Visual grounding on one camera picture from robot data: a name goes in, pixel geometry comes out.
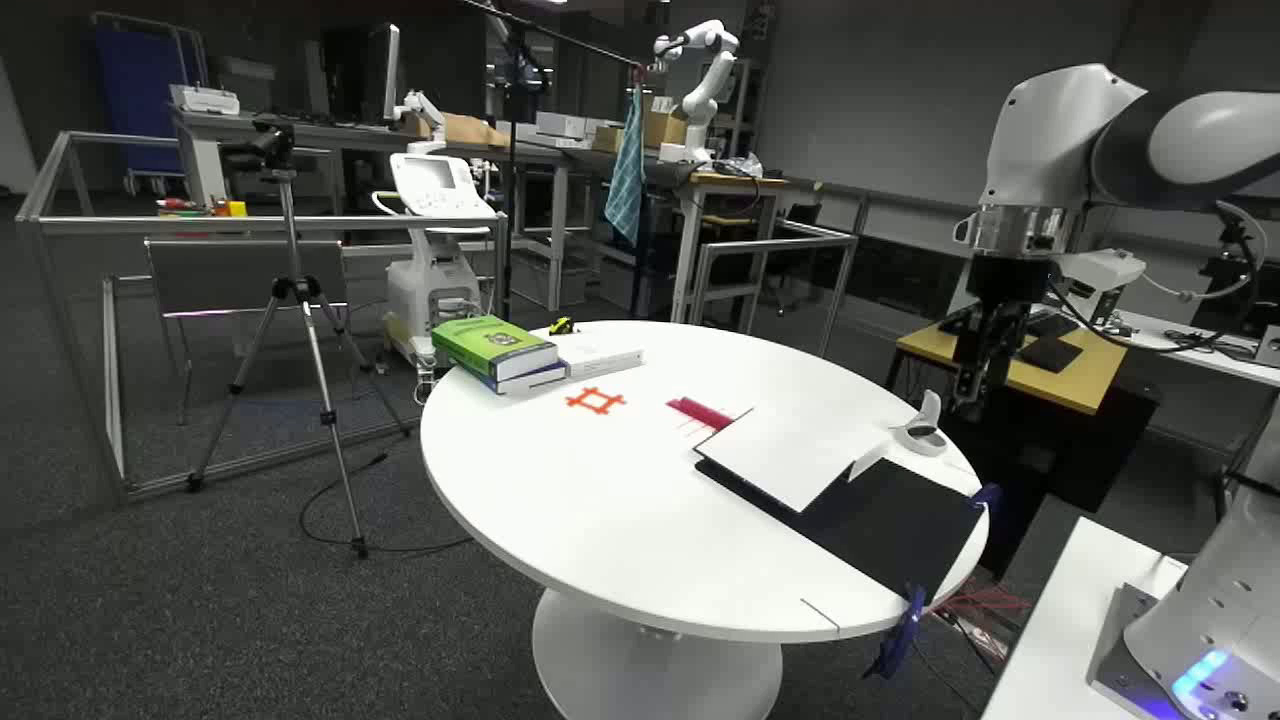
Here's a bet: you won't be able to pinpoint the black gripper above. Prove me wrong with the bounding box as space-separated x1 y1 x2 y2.
948 249 1062 420

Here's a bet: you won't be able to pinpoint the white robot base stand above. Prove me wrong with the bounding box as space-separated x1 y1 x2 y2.
977 515 1192 720

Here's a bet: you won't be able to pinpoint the blue and white book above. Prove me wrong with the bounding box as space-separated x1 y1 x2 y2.
482 351 577 401

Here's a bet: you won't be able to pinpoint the green book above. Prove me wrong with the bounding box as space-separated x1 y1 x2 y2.
426 313 561 382

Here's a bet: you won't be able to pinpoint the black pad on yellow table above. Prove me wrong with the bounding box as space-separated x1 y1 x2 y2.
1015 331 1087 375

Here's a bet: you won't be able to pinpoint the black mouse pad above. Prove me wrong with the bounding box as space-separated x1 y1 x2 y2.
693 457 991 608

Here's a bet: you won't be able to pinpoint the white side desk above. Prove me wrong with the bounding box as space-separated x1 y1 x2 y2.
1103 302 1280 392

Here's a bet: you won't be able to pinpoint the red strip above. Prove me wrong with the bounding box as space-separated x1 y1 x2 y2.
665 392 735 434

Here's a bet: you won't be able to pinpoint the orange tape mark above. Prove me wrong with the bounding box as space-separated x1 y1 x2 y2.
564 382 630 420

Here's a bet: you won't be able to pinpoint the cardboard box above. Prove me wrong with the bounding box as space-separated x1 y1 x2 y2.
434 110 510 153
590 109 693 153

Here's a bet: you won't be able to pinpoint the teal hanging cloth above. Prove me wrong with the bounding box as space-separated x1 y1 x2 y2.
599 84 652 251

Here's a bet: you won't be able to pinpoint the black boom stand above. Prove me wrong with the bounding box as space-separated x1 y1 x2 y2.
455 0 655 322

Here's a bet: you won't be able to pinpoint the white medical cart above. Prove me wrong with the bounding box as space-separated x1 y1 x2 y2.
367 146 505 373

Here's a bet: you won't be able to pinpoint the black tripod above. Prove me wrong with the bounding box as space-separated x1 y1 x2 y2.
182 163 410 565

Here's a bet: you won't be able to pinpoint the dark background monitor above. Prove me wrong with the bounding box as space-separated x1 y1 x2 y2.
319 20 407 126

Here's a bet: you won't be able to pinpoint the grey panel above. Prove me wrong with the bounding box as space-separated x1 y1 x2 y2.
141 236 352 318

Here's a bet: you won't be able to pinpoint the colourful toy blocks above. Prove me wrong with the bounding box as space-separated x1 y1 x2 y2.
152 194 250 218

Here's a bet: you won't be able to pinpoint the small white box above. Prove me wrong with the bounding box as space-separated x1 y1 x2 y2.
169 78 245 121

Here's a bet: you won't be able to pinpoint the blue board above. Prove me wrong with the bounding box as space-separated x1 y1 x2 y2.
87 13 209 181

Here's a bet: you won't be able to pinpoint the small metal rail frame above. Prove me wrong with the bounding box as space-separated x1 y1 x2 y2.
684 175 871 359

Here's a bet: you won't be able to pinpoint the white table pedestal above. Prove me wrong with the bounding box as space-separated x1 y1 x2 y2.
526 582 787 720

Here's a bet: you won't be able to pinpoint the black camera on tripod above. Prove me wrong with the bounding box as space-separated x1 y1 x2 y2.
245 114 304 171

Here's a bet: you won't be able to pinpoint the large metal frame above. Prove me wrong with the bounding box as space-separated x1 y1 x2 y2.
10 126 510 499

